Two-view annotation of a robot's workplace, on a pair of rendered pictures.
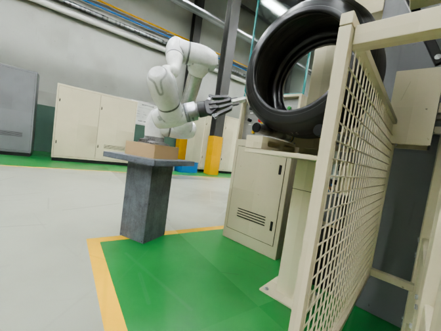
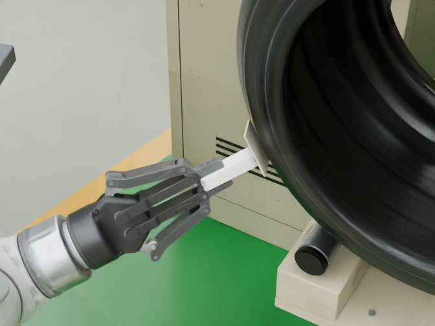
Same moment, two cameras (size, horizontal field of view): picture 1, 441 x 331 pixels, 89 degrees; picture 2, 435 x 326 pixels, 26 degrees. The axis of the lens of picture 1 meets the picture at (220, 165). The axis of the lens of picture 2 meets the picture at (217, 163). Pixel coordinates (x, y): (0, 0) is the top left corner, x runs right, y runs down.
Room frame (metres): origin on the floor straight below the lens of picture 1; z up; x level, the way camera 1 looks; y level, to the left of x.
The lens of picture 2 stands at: (0.30, 0.14, 1.81)
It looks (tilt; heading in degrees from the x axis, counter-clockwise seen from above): 43 degrees down; 348
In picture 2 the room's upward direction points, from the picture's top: straight up
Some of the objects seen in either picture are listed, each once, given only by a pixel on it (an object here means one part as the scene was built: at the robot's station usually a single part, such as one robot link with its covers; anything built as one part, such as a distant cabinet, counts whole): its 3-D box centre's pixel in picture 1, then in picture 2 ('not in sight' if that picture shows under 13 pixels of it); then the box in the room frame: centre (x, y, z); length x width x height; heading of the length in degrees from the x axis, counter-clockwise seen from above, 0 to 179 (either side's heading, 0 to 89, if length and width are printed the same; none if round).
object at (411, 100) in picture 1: (413, 112); not in sight; (0.98, -0.79, 1.05); 0.20 x 0.15 x 0.30; 138
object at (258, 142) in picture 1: (272, 146); (361, 209); (1.16, -0.25, 0.83); 0.36 x 0.09 x 0.06; 138
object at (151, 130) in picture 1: (157, 123); not in sight; (1.80, 0.54, 0.92); 0.18 x 0.16 x 0.22; 110
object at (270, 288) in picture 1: (291, 291); not in sight; (1.27, -0.51, 0.01); 0.27 x 0.27 x 0.02; 48
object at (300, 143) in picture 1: (314, 139); not in sight; (1.20, -0.48, 0.90); 0.40 x 0.03 x 0.10; 48
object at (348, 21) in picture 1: (363, 211); not in sight; (0.68, -0.45, 0.65); 0.90 x 0.02 x 0.70; 138
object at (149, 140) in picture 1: (151, 140); not in sight; (1.78, 0.57, 0.78); 0.22 x 0.18 x 0.06; 145
